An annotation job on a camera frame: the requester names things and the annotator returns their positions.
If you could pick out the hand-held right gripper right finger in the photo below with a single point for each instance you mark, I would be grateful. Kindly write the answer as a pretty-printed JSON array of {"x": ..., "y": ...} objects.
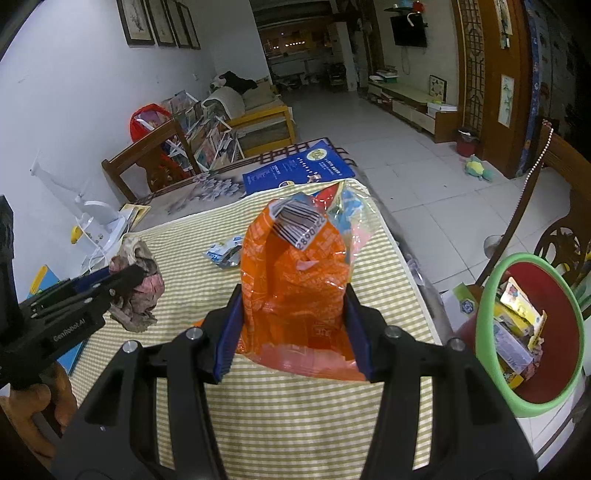
[{"x": 358, "y": 337}]

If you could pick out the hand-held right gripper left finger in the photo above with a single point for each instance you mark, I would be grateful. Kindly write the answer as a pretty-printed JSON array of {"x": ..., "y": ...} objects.
[{"x": 228, "y": 337}]

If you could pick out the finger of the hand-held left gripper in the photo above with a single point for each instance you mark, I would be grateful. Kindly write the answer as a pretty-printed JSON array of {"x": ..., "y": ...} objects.
[
  {"x": 124, "y": 279},
  {"x": 69, "y": 290}
]

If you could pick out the paper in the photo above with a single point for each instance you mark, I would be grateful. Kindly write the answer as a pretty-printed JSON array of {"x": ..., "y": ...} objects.
[{"x": 143, "y": 286}]

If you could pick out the orange snack bag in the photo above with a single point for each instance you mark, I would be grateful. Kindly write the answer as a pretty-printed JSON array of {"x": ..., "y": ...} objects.
[{"x": 295, "y": 277}]

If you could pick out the yellow carton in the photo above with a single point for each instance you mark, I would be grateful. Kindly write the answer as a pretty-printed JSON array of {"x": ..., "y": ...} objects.
[{"x": 519, "y": 307}]

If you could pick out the red bin with green rim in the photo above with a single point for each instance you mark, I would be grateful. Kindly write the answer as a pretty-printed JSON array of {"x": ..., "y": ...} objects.
[{"x": 554, "y": 300}]

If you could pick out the small red trash can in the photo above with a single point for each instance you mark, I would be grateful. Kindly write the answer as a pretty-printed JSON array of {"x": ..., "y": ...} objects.
[{"x": 466, "y": 144}]

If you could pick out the person's left hand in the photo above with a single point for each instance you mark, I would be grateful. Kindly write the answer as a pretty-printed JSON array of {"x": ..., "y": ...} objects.
[{"x": 55, "y": 397}]

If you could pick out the blue yellow book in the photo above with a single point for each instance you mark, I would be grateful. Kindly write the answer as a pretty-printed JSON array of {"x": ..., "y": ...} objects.
[{"x": 44, "y": 279}]

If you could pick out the yellow paper booklet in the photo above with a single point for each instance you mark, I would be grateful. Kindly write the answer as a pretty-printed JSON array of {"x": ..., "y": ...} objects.
[{"x": 136, "y": 214}]

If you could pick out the white desk fan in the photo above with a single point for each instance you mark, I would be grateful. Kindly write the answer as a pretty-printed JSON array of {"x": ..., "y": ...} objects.
[{"x": 99, "y": 217}]

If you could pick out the small blue white packet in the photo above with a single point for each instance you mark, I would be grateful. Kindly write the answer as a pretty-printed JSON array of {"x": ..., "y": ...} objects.
[{"x": 224, "y": 251}]

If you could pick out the white green carton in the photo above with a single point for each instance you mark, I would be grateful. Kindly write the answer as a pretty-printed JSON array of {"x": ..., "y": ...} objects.
[{"x": 461, "y": 309}]

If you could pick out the plain wooden chair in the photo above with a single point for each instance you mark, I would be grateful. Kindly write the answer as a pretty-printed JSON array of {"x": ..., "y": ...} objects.
[{"x": 124, "y": 161}]

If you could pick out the grey floral tablecloth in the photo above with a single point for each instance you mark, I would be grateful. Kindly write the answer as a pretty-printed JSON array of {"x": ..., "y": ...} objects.
[{"x": 207, "y": 189}]

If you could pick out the red plastic bag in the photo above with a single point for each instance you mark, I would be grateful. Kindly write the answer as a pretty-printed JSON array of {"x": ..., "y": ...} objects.
[{"x": 143, "y": 122}]

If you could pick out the grey round stand base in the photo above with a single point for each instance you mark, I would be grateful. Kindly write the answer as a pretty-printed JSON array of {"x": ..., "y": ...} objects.
[{"x": 495, "y": 244}]

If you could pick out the white book rack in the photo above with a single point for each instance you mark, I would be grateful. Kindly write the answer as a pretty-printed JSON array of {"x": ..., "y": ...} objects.
[{"x": 207, "y": 134}]

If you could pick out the blue booklet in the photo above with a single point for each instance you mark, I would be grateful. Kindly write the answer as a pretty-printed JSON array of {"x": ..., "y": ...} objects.
[{"x": 300, "y": 168}]

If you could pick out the green plush toy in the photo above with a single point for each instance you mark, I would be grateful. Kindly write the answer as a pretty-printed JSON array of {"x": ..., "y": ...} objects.
[{"x": 478, "y": 168}]

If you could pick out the black cloth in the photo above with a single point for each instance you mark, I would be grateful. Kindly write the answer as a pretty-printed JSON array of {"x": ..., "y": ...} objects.
[{"x": 238, "y": 82}]

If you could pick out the low TV cabinet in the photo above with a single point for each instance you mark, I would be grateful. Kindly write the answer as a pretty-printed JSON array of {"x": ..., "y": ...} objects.
[{"x": 411, "y": 104}]

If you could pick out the small framed picture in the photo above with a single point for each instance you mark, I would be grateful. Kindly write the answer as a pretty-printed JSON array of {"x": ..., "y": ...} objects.
[{"x": 437, "y": 88}]

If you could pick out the carved wooden chair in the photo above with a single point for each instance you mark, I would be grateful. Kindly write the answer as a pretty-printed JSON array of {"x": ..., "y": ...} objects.
[{"x": 568, "y": 166}]

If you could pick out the wooden room divider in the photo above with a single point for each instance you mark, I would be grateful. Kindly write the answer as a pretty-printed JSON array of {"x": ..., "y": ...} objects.
[{"x": 489, "y": 69}]

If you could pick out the wooden frame sofa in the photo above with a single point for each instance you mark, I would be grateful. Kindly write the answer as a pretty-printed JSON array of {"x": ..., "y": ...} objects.
[{"x": 258, "y": 117}]

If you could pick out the framed wall picture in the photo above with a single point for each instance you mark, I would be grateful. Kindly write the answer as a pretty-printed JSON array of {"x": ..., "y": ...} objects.
[
  {"x": 161, "y": 22},
  {"x": 193, "y": 26},
  {"x": 180, "y": 23},
  {"x": 135, "y": 21}
]

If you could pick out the wall-mounted television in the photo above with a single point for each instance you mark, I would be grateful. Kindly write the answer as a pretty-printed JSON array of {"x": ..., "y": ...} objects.
[{"x": 408, "y": 30}]

